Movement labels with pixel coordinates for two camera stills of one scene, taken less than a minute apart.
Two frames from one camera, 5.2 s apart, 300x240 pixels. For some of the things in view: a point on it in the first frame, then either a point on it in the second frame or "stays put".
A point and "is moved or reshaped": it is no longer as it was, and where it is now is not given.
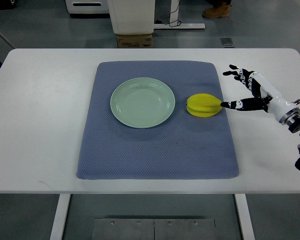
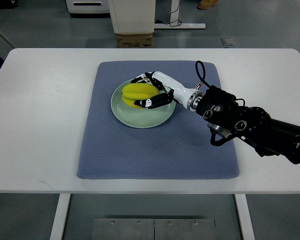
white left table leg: x=58 y=227 stays put
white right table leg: x=245 y=216 stays put
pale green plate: x=143 y=102 stays put
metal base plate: x=154 y=229 stays put
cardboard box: x=134 y=41 stays put
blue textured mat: x=186 y=147 stays put
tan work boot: x=221 y=10 → x=204 y=4
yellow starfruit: x=202 y=105 is moved or reshaped
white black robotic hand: x=266 y=99 → x=191 y=98
